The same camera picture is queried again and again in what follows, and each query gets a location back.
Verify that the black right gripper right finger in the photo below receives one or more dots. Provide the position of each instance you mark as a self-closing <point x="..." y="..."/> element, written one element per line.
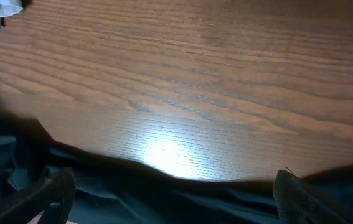
<point x="299" y="202"/>

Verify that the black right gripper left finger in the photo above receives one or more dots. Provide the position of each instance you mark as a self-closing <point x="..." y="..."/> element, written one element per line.
<point x="51" y="197"/>

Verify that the black pants with red waistband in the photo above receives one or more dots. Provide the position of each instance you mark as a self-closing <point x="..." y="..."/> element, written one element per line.
<point x="118" y="192"/>

